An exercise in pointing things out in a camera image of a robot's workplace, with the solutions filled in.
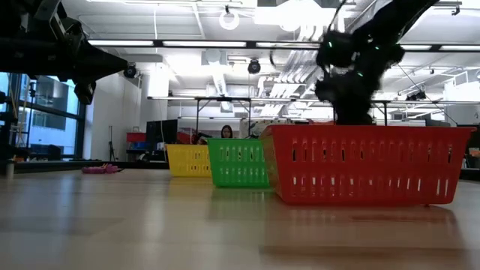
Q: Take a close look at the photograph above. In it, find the dark shelf unit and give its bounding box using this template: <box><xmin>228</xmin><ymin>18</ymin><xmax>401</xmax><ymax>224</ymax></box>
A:
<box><xmin>463</xmin><ymin>124</ymin><xmax>480</xmax><ymax>170</ymax></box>

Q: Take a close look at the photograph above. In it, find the thin black tripod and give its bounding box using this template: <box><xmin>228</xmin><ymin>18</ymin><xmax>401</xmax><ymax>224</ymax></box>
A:
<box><xmin>107</xmin><ymin>125</ymin><xmax>118</xmax><ymax>162</ymax></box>

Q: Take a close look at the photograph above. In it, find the white ring lamp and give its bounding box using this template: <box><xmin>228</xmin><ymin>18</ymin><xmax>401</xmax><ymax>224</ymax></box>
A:
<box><xmin>218</xmin><ymin>8</ymin><xmax>241</xmax><ymax>32</ymax></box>

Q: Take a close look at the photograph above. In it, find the red storage bin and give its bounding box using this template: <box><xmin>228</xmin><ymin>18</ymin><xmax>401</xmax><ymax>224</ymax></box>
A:
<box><xmin>126</xmin><ymin>131</ymin><xmax>147</xmax><ymax>144</ymax></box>

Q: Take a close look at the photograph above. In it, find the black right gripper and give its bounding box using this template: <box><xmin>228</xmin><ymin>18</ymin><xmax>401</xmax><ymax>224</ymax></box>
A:
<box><xmin>316</xmin><ymin>70</ymin><xmax>382</xmax><ymax>126</ymax></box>

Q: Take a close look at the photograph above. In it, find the yellow plastic basket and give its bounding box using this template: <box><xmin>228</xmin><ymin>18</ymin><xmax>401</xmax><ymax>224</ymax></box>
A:
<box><xmin>166</xmin><ymin>143</ymin><xmax>212</xmax><ymax>178</ymax></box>

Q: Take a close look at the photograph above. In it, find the black pole stand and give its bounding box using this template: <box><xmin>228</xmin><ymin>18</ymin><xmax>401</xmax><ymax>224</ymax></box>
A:
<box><xmin>27</xmin><ymin>80</ymin><xmax>38</xmax><ymax>151</ymax></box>

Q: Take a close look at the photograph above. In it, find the black-legged folding table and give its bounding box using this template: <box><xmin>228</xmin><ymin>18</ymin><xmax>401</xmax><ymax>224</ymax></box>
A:
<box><xmin>148</xmin><ymin>95</ymin><xmax>297</xmax><ymax>140</ymax></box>
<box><xmin>295</xmin><ymin>98</ymin><xmax>480</xmax><ymax>127</ymax></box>

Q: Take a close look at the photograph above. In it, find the black computer monitor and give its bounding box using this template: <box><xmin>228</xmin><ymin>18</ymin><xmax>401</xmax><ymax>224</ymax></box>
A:
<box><xmin>145</xmin><ymin>118</ymin><xmax>179</xmax><ymax>152</ymax></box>

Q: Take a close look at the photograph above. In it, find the black light rail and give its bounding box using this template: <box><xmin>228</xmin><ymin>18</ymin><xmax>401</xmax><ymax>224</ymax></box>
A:
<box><xmin>86</xmin><ymin>38</ymin><xmax>480</xmax><ymax>53</ymax></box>

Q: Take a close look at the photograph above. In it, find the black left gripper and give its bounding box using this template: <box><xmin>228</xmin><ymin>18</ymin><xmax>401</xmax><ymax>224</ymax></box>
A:
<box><xmin>35</xmin><ymin>39</ymin><xmax>129</xmax><ymax>106</ymax></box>

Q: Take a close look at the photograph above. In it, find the green plastic basket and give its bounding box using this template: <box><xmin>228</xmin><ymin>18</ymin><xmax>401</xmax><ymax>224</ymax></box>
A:
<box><xmin>206</xmin><ymin>137</ymin><xmax>271</xmax><ymax>188</ymax></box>

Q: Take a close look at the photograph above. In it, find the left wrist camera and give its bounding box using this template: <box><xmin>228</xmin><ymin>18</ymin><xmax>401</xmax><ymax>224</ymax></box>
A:
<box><xmin>35</xmin><ymin>0</ymin><xmax>84</xmax><ymax>43</ymax></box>

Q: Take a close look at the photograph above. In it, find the large black-framed window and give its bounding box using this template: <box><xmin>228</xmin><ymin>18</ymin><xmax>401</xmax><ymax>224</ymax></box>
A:
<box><xmin>0</xmin><ymin>70</ymin><xmax>88</xmax><ymax>161</ymax></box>

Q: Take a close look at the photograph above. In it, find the red plastic basket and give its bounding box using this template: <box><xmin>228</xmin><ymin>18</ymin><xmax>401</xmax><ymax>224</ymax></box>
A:
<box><xmin>259</xmin><ymin>124</ymin><xmax>477</xmax><ymax>206</ymax></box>

